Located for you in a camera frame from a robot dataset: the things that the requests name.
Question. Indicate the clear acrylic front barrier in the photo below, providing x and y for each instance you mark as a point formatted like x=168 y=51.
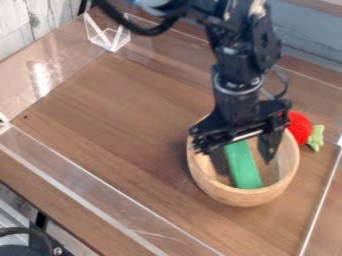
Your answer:
x=65 y=157

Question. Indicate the green rectangular block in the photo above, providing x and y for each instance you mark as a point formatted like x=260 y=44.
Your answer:
x=242 y=167

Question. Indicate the brown wooden bowl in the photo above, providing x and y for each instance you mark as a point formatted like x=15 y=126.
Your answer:
x=277 y=174

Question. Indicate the clear acrylic corner bracket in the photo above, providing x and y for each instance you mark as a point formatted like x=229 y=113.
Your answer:
x=110 y=39

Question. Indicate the red plush strawberry toy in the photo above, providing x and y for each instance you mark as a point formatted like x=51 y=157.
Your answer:
x=308 y=133

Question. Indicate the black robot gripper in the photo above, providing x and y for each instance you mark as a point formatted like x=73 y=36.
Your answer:
x=245 y=113

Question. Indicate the black clamp with cable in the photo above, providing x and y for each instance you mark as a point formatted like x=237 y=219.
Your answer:
x=29 y=240

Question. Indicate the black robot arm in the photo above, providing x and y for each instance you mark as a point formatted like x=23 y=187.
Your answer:
x=248 y=49

